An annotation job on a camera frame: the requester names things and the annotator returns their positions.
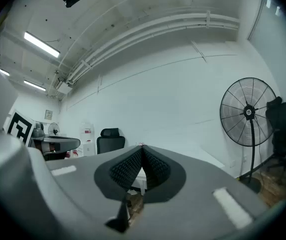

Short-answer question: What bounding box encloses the small black fan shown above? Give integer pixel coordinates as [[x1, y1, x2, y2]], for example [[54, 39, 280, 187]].
[[47, 121, 60, 136]]

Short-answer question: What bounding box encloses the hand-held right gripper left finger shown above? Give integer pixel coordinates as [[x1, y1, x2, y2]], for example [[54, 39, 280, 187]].
[[45, 145, 144, 240]]

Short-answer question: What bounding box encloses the black mesh office chair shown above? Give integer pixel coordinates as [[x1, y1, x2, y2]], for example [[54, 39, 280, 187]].
[[96, 127, 126, 155], [265, 96, 286, 171]]

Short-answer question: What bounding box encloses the white ceiling-mounted unit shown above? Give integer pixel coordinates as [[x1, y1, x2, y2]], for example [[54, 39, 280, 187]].
[[54, 80, 74, 95]]

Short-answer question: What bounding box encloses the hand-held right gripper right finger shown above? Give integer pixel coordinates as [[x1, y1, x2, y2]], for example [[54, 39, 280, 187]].
[[132, 145, 271, 240]]

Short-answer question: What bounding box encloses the large clear water bottle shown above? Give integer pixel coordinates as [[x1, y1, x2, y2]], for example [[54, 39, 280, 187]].
[[79, 122, 96, 143]]

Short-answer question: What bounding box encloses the large black standing fan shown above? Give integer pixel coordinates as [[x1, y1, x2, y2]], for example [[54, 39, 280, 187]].
[[219, 77, 278, 194]]

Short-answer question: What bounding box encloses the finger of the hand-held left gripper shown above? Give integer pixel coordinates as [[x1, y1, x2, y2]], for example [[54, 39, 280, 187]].
[[43, 135, 81, 151]]

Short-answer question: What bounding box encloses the person's left hand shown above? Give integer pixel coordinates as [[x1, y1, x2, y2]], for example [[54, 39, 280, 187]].
[[36, 142, 61, 155]]

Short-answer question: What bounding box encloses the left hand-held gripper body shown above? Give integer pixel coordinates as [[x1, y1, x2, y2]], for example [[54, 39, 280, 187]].
[[2, 110, 47, 149]]

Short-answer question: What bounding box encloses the white ceiling pipe bundle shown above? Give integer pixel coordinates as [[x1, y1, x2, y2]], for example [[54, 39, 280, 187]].
[[46, 10, 241, 100]]

